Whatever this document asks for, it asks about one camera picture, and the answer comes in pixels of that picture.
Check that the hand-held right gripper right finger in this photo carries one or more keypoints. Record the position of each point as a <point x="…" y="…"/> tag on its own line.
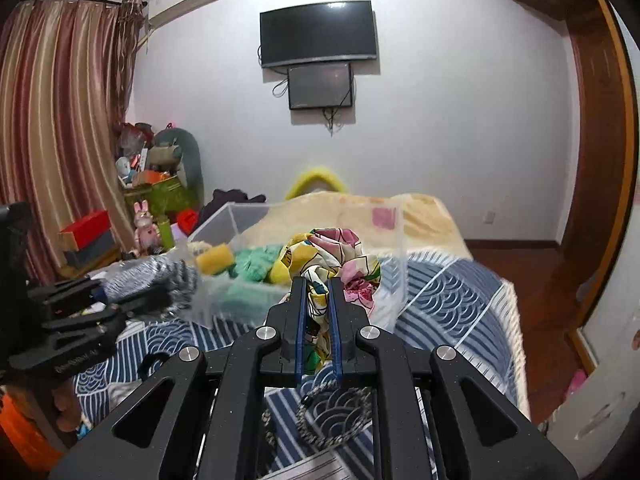
<point x="335" y="330"/>

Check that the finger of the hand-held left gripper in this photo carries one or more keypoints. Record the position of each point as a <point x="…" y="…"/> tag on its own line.
<point x="65" y="291"/>
<point x="145" y="304"/>

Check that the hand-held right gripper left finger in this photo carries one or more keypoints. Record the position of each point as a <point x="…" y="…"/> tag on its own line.
<point x="299" y="330"/>

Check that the grey knitted cloth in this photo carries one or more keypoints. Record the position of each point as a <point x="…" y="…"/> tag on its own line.
<point x="145" y="275"/>

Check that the floral print cloth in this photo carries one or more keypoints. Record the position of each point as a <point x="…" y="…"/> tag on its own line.
<point x="325" y="252"/>

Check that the clear plastic storage box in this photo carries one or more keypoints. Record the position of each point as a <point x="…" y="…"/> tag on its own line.
<point x="235" y="220"/>

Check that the grey flat box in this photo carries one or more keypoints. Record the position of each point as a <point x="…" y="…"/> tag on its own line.
<point x="95" y="252"/>

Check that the red flat box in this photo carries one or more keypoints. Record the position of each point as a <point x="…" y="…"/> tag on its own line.
<point x="87" y="227"/>

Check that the pink rabbit plush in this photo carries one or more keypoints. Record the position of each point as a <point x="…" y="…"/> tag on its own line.
<point x="146" y="230"/>

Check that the green bottle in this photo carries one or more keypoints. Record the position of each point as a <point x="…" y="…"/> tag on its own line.
<point x="166" y="232"/>

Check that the green cloth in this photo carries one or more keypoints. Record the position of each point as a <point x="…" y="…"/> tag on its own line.
<point x="255" y="262"/>

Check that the yellow fluffy towel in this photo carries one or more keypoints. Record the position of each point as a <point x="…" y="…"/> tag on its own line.
<point x="215" y="259"/>

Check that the orange cloth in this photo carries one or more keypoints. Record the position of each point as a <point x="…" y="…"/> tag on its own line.
<point x="22" y="430"/>

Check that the green cardboard box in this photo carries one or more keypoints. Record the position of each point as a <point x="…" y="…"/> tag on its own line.
<point x="167" y="195"/>

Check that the blue wave pattern quilt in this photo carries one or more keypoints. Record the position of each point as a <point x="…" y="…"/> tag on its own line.
<point x="450" y="300"/>

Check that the black clothes pile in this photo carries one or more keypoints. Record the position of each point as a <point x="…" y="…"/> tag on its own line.
<point x="230" y="201"/>

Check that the yellow fleece blanket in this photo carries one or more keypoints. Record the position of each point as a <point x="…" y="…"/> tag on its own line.
<point x="430" y="222"/>

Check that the yellow foam arch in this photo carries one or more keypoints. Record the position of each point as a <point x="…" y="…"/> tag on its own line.
<point x="316" y="177"/>

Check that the striped red curtain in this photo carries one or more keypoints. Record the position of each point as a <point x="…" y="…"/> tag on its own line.
<point x="55" y="125"/>

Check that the red plastic bag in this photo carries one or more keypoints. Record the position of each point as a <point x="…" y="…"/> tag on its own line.
<point x="132" y="137"/>

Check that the white door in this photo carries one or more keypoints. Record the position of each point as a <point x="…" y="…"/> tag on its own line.
<point x="600" y="410"/>

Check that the wooden door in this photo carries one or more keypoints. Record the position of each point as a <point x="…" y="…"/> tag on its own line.
<point x="595" y="135"/>

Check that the white wall socket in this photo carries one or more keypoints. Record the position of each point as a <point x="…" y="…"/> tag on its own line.
<point x="489" y="217"/>

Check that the small black wall monitor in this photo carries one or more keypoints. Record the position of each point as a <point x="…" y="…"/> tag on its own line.
<point x="320" y="85"/>

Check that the black wall television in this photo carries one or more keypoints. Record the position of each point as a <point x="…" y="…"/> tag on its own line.
<point x="318" y="32"/>

